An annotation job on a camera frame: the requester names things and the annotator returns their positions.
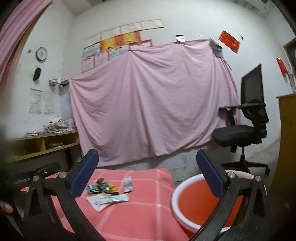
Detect colourful wrapper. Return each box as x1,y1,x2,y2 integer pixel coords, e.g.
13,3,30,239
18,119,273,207
86,178,119,195

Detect white silver foil packet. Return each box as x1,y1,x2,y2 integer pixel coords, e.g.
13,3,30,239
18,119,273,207
91,193,130,205

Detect yellow plastic cylinder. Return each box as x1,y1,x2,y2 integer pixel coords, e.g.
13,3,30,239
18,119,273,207
107,183,116,191

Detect person's left hand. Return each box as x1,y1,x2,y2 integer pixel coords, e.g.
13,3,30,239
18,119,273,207
0,200,23,220

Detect wooden cabinet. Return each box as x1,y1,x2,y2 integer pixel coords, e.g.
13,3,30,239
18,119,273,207
270,94,295,235

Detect pile of papers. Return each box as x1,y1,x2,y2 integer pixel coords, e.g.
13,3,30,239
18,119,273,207
25,115,76,137

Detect red plastic basin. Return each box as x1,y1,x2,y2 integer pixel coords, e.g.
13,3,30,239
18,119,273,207
171,170,255,238

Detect pink checked tablecloth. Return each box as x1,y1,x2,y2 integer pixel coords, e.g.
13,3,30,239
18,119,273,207
23,168,189,240

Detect black office chair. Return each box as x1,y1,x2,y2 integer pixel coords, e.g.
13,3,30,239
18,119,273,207
212,64,270,175

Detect pink hanging sheet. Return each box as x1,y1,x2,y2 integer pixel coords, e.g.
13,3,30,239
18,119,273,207
70,40,238,167

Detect red hanging ornament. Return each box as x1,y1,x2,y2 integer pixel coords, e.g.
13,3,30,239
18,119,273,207
276,56,288,75

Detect wooden wall shelf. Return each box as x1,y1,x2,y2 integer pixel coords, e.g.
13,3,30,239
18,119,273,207
6,131,80,163

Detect white wall calendar sheets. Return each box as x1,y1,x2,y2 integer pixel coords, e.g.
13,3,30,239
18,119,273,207
29,88,55,115

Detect round wall clock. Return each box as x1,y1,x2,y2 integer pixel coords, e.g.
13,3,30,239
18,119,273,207
35,47,48,62

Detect wall certificates cluster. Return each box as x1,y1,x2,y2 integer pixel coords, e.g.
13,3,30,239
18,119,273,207
81,19,164,73

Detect red paper wall poster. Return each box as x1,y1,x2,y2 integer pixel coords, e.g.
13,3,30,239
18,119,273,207
218,30,240,54

